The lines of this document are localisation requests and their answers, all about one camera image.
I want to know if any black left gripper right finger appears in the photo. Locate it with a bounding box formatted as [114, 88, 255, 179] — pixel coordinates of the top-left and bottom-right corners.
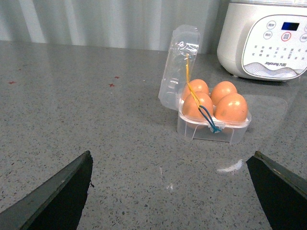
[247, 151, 307, 230]

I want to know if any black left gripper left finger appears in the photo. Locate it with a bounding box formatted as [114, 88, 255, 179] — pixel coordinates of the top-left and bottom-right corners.
[0, 150, 93, 230]

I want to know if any brown egg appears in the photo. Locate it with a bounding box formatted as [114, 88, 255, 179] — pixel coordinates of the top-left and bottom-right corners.
[210, 81, 237, 105]
[181, 79, 209, 100]
[182, 92, 213, 122]
[214, 93, 248, 122]

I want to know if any clear plastic egg box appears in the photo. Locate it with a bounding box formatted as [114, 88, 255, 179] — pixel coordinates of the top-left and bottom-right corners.
[158, 25, 251, 144]

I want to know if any blue rubber band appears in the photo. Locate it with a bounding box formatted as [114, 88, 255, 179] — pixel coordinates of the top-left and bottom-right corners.
[198, 105, 222, 133]

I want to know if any white Joyoung cooker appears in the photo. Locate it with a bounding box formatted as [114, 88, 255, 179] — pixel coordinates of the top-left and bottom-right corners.
[217, 0, 307, 81]

